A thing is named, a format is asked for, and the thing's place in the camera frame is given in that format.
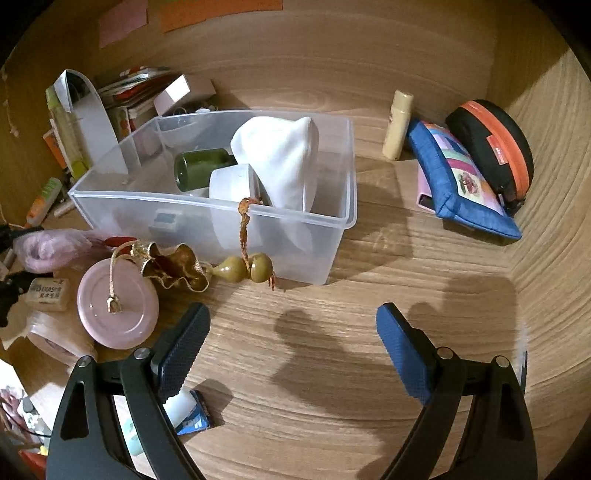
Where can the mint white tube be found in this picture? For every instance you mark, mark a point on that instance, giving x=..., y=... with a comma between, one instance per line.
x=186, y=412

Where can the green orange tube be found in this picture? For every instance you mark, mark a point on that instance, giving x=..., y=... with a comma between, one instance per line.
x=44, y=201

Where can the red small object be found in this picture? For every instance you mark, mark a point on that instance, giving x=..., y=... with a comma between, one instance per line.
x=117, y=241

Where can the white curved paper stand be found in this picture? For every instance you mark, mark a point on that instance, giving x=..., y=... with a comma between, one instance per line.
x=94, y=133

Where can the white eraser block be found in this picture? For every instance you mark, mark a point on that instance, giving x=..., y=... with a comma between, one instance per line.
x=48, y=294

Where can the white round jar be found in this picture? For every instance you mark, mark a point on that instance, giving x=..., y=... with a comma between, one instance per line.
x=234, y=183

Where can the pink paper note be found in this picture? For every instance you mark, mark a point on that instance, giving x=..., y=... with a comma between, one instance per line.
x=118, y=22

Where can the orange book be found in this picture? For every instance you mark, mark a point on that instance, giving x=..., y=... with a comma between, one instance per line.
x=51, y=141

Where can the black orange zip case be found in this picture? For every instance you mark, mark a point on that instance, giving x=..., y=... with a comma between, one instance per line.
x=498, y=147

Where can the stack of books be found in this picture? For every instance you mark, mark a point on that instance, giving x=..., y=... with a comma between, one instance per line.
x=128, y=100

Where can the gold gourd charm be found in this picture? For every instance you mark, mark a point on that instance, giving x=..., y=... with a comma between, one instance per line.
x=180, y=265

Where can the cream lotion bottle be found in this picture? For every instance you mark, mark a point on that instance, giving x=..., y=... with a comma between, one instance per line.
x=399, y=120

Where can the white cloth pouch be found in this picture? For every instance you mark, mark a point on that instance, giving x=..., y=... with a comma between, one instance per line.
x=284, y=155

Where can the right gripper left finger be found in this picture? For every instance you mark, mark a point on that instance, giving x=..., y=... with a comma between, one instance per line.
x=87, y=441

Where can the pink round lid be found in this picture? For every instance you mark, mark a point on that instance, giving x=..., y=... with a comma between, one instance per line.
x=116, y=305

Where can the small wooden lip balm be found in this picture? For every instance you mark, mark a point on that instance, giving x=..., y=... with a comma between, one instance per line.
x=63, y=208

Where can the small black white box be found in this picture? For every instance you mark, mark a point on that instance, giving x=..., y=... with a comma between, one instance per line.
x=163, y=221

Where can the pink white small box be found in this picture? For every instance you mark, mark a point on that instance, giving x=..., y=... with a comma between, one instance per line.
x=184, y=89

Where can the dark green glass bottle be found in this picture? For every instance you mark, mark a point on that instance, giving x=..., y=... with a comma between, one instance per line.
x=192, y=169

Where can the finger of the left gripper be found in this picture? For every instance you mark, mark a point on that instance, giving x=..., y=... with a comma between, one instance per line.
x=8, y=235
x=12, y=287

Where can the translucent beige jar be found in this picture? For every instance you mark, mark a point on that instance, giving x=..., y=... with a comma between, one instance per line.
x=60, y=335

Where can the blue patchwork pouch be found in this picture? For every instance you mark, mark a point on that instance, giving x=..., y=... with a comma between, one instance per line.
x=450, y=184

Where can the orange paper note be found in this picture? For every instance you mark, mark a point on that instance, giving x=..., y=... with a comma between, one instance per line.
x=179, y=14

